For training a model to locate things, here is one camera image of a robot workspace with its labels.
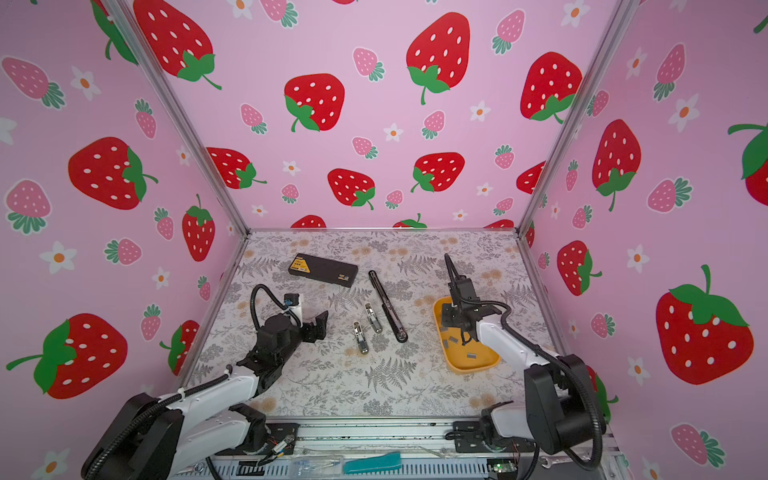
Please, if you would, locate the black tool case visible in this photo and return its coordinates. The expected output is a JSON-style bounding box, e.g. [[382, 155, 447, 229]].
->
[[288, 253, 359, 288]]

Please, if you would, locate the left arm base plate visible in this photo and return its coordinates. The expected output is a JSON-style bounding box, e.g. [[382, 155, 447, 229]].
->
[[232, 423, 300, 456]]

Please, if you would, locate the aluminium rail frame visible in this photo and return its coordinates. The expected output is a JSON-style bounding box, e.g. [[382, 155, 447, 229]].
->
[[168, 418, 629, 479]]

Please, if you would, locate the black stapler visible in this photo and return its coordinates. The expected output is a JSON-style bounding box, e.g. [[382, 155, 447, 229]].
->
[[368, 270, 408, 343]]

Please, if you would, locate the teal handled tool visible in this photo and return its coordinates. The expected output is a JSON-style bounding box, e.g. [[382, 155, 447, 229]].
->
[[343, 452, 402, 475]]

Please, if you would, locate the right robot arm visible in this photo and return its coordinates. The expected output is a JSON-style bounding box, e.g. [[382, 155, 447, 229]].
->
[[441, 275, 606, 471]]

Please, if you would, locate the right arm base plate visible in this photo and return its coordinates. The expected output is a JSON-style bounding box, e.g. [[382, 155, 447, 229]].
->
[[444, 420, 535, 454]]

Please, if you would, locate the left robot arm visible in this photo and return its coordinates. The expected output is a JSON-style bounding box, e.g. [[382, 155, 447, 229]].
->
[[81, 302, 328, 479]]

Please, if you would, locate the yellow plastic tray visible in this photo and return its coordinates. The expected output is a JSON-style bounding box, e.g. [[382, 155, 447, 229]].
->
[[433, 297, 501, 375]]

